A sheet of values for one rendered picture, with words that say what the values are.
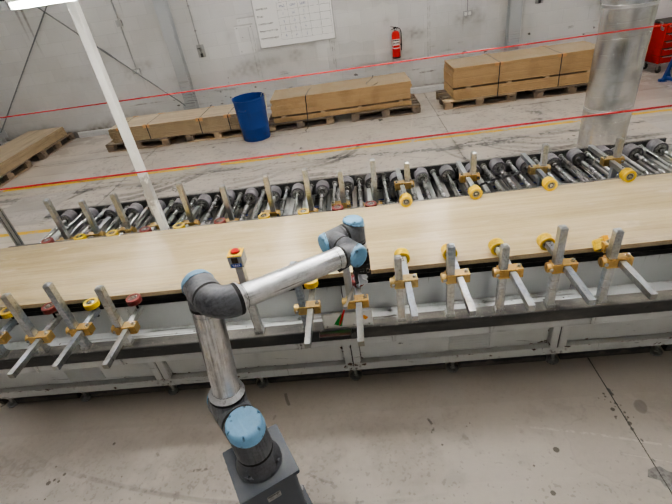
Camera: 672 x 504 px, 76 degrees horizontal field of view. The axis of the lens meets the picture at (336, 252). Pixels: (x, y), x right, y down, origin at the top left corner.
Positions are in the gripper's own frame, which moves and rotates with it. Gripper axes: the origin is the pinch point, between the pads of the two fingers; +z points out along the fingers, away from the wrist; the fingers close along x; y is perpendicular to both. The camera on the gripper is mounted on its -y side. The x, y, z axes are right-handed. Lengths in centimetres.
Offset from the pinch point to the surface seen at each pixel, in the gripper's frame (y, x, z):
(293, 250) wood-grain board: -38, 54, 11
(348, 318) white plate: -7.1, 5.3, 25.0
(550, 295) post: 94, 6, 23
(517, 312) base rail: 79, 5, 31
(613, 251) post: 119, 6, -1
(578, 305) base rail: 109, 6, 31
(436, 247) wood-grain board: 45, 41, 11
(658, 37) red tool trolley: 528, 653, 45
